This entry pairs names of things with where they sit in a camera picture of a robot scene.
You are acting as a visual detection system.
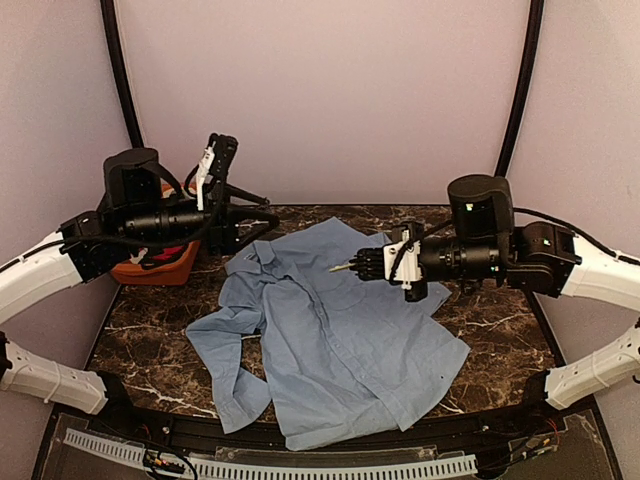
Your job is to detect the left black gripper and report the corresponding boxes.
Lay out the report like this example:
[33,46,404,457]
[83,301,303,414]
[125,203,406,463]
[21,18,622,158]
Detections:
[123,181,281,256]

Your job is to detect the light blue shirt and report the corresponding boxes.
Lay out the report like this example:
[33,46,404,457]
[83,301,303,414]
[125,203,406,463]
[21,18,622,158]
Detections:
[186,218,469,451]

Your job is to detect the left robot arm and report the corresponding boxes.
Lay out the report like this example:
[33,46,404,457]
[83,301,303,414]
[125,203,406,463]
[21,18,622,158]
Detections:
[1,133,279,436]

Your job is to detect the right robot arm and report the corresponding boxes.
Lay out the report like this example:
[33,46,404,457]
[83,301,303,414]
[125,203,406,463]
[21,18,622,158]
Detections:
[345,174,639,434]

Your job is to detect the red cloth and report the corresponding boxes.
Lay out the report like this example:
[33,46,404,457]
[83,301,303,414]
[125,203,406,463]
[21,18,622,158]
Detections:
[140,245,188,270]

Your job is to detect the orange plastic basket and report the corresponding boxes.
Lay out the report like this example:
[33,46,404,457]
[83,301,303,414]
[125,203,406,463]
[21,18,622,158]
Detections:
[110,182,201,287]

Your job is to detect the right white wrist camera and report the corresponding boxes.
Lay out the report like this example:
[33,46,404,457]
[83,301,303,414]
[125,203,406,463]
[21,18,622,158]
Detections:
[383,224,423,293]

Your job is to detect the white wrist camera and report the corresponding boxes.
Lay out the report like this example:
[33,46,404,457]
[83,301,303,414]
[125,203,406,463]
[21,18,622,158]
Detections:
[383,224,423,293]
[195,146,215,211]

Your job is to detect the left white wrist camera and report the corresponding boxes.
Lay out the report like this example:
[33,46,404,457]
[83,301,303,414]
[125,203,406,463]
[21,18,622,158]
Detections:
[195,146,215,211]

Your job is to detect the black left frame pole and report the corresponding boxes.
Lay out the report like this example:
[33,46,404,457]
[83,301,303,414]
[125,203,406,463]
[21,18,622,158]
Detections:
[99,0,148,148]

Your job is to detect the black frame pole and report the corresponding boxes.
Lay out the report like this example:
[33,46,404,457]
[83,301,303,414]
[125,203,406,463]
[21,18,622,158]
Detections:
[494,0,545,177]
[99,0,148,148]

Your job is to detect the white perforated cable tray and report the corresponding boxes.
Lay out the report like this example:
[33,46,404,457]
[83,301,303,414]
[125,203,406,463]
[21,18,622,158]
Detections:
[63,428,479,480]

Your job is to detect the black right frame pole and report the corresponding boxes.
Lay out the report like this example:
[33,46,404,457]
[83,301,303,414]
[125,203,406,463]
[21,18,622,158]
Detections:
[494,0,545,177]

